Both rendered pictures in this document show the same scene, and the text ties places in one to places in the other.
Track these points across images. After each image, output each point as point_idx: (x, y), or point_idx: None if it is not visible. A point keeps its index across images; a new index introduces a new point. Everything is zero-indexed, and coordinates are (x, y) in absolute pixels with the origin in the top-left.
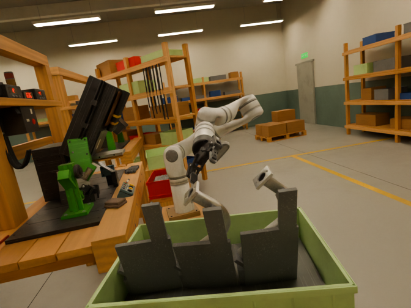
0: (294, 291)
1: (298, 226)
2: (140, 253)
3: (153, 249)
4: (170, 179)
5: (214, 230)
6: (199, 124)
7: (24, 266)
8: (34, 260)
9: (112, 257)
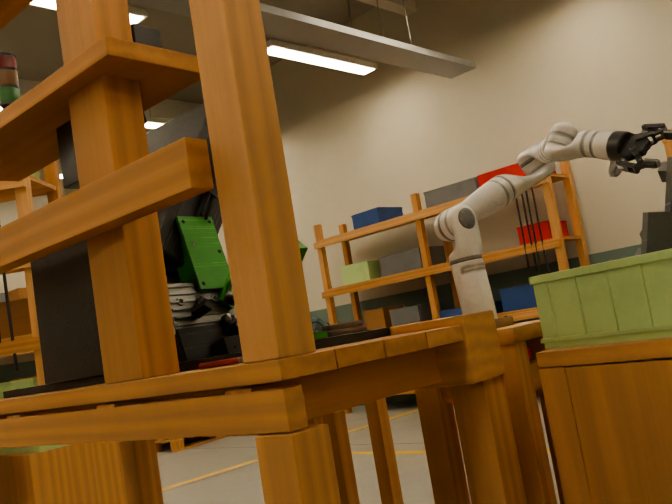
0: None
1: None
2: (661, 228)
3: (669, 224)
4: (467, 260)
5: None
6: (587, 131)
7: (392, 349)
8: (403, 339)
9: (486, 351)
